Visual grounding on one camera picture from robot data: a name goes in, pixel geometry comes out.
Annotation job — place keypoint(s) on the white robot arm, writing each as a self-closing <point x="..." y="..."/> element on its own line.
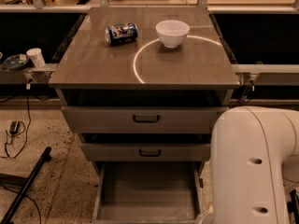
<point x="249" y="145"/>

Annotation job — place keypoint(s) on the grey drawer cabinet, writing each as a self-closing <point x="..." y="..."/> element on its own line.
<point x="145" y="73"/>

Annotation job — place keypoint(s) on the white bowl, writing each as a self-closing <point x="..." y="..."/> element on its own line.
<point x="172" y="33"/>

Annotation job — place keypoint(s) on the grey drawer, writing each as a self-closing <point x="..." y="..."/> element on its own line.
<point x="91" y="119"/>
<point x="147" y="193"/>
<point x="146" y="152"/>

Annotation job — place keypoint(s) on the blue soda can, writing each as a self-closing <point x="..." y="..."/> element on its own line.
<point x="121" y="33"/>

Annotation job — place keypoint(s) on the white paper cup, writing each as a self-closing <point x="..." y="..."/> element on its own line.
<point x="36" y="57"/>

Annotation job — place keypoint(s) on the black tripod leg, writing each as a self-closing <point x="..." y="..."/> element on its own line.
<point x="24" y="183"/>

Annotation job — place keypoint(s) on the dark blue plate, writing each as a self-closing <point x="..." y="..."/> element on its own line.
<point x="16" y="62"/>

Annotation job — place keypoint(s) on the black power adapter left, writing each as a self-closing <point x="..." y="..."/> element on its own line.
<point x="14" y="127"/>

